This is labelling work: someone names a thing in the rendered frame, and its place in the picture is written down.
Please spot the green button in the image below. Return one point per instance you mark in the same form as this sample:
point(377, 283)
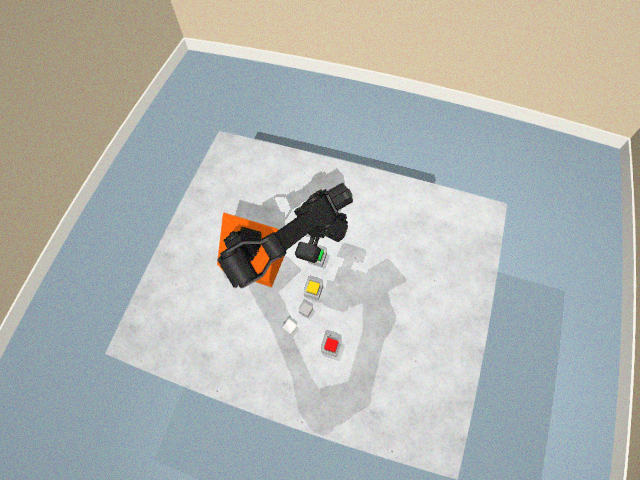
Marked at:
point(321, 258)

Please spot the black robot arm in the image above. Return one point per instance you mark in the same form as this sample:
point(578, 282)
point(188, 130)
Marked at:
point(319, 211)

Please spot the red button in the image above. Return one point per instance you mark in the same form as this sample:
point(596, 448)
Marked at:
point(331, 346)

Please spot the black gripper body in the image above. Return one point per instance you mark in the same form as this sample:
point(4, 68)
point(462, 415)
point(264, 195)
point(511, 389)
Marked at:
point(308, 251)

